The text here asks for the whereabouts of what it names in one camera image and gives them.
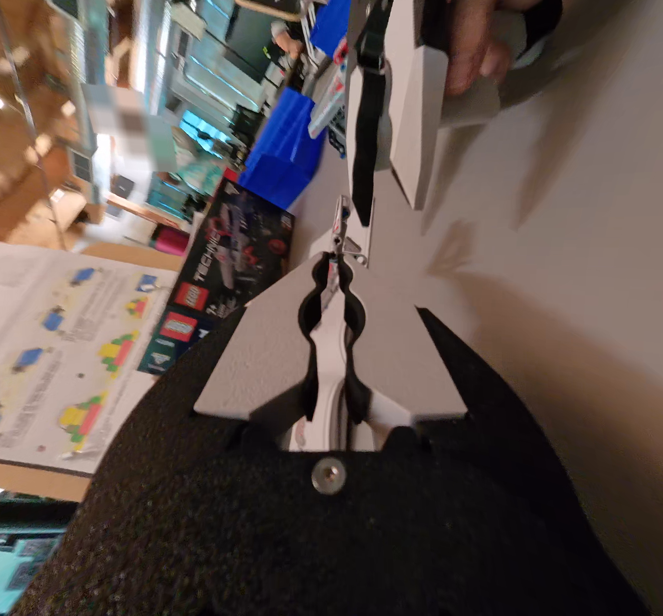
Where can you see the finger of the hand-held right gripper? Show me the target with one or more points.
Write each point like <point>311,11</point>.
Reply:
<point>414,119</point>
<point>367,124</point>

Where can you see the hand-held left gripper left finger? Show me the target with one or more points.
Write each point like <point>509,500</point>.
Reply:
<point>259,357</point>

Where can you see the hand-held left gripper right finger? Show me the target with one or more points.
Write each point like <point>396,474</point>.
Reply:
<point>404,362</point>

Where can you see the white desk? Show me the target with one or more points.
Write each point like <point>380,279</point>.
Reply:
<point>518,202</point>

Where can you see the person's right hand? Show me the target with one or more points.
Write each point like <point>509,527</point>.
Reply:
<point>481,20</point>

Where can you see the white red printed packet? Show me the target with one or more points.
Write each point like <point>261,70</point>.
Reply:
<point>326,103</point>

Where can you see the black toy set box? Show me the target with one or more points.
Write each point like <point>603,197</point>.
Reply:
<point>233,243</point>

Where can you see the pink cylinder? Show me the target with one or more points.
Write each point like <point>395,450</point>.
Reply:
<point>171,240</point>

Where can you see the printed instruction sheet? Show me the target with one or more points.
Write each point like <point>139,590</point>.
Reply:
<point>41,347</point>

